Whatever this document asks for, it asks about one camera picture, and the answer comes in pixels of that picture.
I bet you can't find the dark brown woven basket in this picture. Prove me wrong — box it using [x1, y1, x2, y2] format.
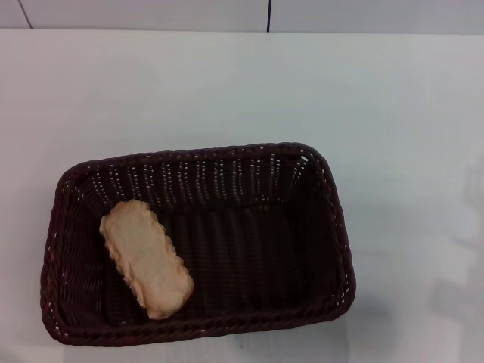
[39, 141, 357, 348]

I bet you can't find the ridged orange bread loaf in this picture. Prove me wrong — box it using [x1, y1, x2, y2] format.
[98, 199, 195, 321]

